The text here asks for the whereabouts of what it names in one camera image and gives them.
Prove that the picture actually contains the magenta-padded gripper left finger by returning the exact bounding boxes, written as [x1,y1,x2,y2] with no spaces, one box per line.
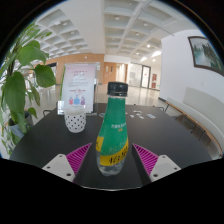
[42,142,93,184]

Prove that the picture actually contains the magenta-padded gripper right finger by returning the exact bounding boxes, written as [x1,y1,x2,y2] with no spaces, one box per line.
[131,143,182,187]

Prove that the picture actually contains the green-labelled clear drink bottle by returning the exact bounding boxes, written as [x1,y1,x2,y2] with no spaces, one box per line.
[95,81,130,177]

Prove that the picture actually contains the white black-dotted cup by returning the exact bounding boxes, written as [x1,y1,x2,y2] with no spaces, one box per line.
[63,105,87,134]

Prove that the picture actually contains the long white bench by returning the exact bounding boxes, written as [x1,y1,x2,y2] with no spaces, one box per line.
[158,87,224,158]

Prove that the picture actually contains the clear acrylic sign stand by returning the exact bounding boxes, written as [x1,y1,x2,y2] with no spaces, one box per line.
[57,63,98,116]

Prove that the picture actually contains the green potted plant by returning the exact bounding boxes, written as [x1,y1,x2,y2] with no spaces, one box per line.
[0,21,57,158]

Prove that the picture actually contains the dark-framed glass door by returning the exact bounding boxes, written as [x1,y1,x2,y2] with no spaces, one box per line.
[140,65,152,89]

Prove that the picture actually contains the ceiling lights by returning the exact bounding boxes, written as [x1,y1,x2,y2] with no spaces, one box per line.
[53,14,161,58]

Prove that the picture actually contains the dark-framed wall picture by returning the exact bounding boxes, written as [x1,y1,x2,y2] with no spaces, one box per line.
[187,35,224,77]

